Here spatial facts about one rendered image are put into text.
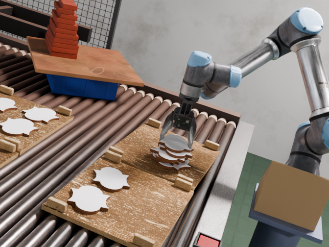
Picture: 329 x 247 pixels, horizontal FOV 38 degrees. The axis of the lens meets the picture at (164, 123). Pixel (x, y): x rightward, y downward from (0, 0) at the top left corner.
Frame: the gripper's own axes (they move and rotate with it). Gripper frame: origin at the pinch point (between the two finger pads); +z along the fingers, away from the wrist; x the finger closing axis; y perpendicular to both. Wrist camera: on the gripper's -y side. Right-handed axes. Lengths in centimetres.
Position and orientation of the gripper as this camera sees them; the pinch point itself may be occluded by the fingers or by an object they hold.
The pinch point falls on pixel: (175, 142)
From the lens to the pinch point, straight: 179.7
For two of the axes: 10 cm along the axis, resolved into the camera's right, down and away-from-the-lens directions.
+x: 9.6, 2.7, -0.1
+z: -2.5, 9.0, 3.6
